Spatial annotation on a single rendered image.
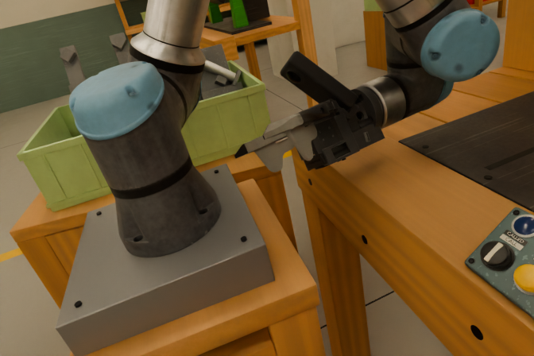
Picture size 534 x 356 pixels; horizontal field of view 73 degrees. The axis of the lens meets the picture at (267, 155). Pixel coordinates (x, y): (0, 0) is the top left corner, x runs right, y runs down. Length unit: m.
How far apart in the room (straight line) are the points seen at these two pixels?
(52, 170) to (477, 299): 0.90
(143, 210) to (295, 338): 0.27
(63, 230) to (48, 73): 6.40
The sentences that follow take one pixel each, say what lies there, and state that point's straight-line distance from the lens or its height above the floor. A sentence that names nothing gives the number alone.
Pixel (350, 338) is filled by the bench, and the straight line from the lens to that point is 1.15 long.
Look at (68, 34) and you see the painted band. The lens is 7.24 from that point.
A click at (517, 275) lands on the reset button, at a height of 0.93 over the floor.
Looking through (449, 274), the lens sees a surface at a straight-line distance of 0.47.
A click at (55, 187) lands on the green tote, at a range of 1.04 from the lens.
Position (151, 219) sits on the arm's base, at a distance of 0.50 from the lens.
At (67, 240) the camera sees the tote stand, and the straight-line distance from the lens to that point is 1.06.
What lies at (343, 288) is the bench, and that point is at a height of 0.48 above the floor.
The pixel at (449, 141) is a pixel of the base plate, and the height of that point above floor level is 0.90.
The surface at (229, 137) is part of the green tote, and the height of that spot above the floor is 0.84.
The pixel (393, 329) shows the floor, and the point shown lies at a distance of 1.52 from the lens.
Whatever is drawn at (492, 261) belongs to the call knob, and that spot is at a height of 0.93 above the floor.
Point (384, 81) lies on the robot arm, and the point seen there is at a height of 1.04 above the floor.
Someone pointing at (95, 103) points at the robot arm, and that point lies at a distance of 0.46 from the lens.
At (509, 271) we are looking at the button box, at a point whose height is 0.92.
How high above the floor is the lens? 1.22
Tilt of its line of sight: 26 degrees down
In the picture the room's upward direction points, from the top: 13 degrees counter-clockwise
